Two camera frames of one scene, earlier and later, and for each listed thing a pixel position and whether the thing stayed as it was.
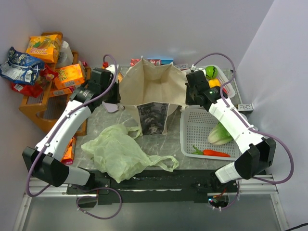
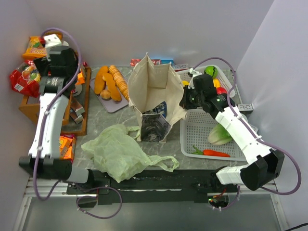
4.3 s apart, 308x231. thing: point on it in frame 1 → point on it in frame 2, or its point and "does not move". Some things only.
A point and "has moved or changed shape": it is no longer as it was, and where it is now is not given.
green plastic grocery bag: (114, 149) does not move
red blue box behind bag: (159, 61) does not move
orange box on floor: (68, 158) does not move
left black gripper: (115, 94) → (43, 63)
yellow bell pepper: (214, 82) does not move
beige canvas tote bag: (154, 92) has moved or changed shape
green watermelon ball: (211, 72) does not move
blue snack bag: (20, 67) → (161, 109)
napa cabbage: (219, 135) does not move
